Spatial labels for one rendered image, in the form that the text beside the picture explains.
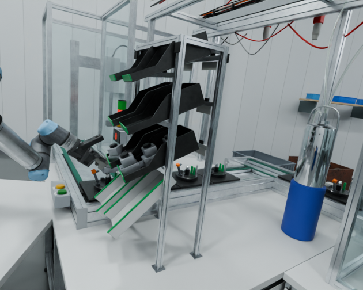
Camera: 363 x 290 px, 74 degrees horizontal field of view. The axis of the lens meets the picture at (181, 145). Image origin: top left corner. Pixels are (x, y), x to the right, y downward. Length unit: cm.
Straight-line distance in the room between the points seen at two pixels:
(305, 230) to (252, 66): 400
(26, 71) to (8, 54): 38
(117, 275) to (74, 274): 14
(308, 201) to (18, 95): 491
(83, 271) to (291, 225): 94
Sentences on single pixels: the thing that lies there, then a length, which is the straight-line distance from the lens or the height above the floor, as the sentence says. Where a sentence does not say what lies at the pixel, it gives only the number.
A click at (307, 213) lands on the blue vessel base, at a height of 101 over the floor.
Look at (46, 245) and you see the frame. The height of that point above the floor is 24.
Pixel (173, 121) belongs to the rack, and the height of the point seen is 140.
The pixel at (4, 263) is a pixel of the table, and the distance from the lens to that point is 110.
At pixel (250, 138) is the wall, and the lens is 510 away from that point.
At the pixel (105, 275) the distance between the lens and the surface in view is 97.
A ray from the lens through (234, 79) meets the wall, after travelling 488.
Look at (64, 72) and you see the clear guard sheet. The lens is 253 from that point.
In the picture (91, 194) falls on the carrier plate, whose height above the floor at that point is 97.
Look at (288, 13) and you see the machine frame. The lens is 181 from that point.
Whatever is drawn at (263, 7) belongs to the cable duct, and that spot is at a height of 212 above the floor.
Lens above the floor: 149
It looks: 12 degrees down
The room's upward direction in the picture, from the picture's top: 6 degrees clockwise
